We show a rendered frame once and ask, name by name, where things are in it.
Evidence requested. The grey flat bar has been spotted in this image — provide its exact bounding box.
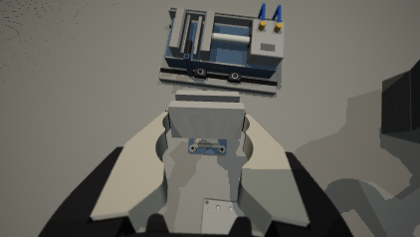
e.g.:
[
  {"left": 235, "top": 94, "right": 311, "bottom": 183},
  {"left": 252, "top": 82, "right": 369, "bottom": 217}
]
[{"left": 180, "top": 15, "right": 191, "bottom": 58}]

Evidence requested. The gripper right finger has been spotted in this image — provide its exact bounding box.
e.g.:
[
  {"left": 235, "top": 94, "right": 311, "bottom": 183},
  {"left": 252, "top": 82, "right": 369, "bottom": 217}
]
[{"left": 237, "top": 112, "right": 353, "bottom": 237}]

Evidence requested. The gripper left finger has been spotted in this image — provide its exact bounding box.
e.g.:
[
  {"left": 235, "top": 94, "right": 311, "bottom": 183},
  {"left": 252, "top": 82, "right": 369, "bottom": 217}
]
[{"left": 38, "top": 110, "right": 171, "bottom": 237}]

